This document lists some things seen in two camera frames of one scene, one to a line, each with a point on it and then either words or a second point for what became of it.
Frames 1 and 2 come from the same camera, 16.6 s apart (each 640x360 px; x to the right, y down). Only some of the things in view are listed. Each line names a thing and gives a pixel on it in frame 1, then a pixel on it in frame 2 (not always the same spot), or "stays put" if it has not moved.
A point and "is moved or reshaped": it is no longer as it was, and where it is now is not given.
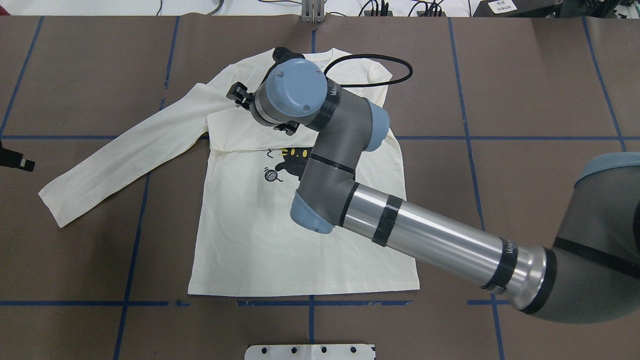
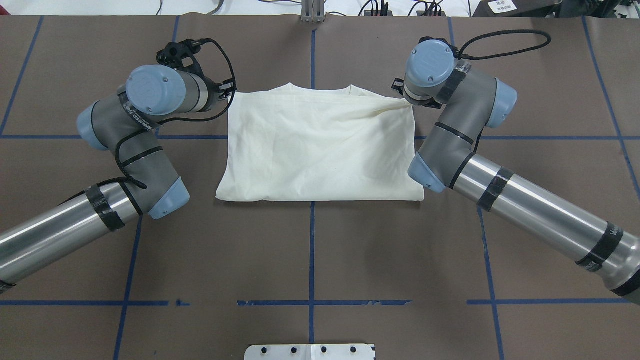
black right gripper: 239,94 to 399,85
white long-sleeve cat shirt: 243,239 is moved or reshaped
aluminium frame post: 312,11 stays put
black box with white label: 517,8 stays put
